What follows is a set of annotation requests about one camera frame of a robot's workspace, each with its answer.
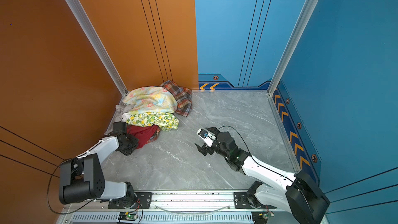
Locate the dark red cloth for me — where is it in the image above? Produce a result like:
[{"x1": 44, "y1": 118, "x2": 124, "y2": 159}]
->
[{"x1": 127, "y1": 125, "x2": 161, "y2": 149}]

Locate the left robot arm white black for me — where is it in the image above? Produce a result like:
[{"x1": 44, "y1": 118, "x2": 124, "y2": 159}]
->
[{"x1": 59, "y1": 122, "x2": 138, "y2": 209}]

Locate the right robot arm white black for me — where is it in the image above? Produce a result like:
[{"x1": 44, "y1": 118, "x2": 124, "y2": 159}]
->
[{"x1": 196, "y1": 127, "x2": 330, "y2": 224}]

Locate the grey cloth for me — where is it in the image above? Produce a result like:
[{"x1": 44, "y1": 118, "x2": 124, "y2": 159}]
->
[{"x1": 108, "y1": 105, "x2": 134, "y2": 130}]

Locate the red plaid cloth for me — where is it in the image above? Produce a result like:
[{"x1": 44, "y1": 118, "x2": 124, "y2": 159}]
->
[{"x1": 160, "y1": 80, "x2": 193, "y2": 117}]

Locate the lemon print cloth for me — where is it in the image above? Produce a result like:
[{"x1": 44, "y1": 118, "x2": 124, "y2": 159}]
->
[{"x1": 121, "y1": 112, "x2": 179, "y2": 131}]

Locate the pastel floral cloth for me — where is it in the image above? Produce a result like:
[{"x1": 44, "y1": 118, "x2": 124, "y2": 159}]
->
[{"x1": 122, "y1": 87, "x2": 178, "y2": 115}]

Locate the green circuit board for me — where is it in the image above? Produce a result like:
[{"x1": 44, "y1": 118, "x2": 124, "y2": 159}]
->
[{"x1": 118, "y1": 212, "x2": 139, "y2": 223}]

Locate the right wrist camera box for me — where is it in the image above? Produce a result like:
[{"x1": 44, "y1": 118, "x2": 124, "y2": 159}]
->
[{"x1": 197, "y1": 129, "x2": 217, "y2": 147}]

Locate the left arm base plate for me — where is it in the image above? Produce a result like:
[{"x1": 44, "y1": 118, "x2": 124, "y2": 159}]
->
[{"x1": 107, "y1": 192, "x2": 152, "y2": 210}]

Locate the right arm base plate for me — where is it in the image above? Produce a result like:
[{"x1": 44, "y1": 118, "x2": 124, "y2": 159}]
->
[{"x1": 233, "y1": 191, "x2": 276, "y2": 209}]

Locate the aluminium mounting rail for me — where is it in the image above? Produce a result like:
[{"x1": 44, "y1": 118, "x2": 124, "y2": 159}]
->
[{"x1": 62, "y1": 185, "x2": 316, "y2": 213}]

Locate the right circuit board with wires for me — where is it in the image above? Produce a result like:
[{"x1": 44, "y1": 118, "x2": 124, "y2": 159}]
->
[{"x1": 251, "y1": 211, "x2": 275, "y2": 224}]

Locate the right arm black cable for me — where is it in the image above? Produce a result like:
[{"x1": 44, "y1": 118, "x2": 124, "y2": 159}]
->
[{"x1": 217, "y1": 125, "x2": 294, "y2": 184}]

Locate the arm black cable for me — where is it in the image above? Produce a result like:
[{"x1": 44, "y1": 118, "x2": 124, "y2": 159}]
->
[
  {"x1": 46, "y1": 158, "x2": 94, "y2": 215},
  {"x1": 217, "y1": 125, "x2": 294, "y2": 184}
]

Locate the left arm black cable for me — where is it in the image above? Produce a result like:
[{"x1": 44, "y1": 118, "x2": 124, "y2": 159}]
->
[{"x1": 46, "y1": 158, "x2": 94, "y2": 215}]

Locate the right aluminium corner post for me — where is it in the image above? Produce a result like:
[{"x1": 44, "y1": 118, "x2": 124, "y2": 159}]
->
[{"x1": 267, "y1": 0, "x2": 319, "y2": 96}]

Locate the aluminium corner post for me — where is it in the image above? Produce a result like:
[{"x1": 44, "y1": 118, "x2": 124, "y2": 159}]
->
[
  {"x1": 267, "y1": 0, "x2": 319, "y2": 96},
  {"x1": 50, "y1": 0, "x2": 129, "y2": 95}
]

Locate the left aluminium corner post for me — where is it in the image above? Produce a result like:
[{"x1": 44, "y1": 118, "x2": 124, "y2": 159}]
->
[{"x1": 50, "y1": 0, "x2": 129, "y2": 95}]

